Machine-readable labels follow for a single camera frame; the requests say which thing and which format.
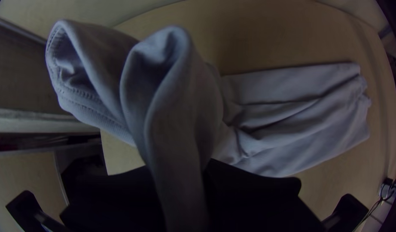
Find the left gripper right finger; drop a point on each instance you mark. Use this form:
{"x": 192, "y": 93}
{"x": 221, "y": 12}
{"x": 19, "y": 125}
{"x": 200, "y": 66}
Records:
{"x": 256, "y": 206}

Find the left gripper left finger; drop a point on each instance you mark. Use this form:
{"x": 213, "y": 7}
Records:
{"x": 117, "y": 203}

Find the grey t-shirt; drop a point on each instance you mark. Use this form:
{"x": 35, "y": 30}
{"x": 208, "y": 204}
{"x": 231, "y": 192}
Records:
{"x": 172, "y": 96}

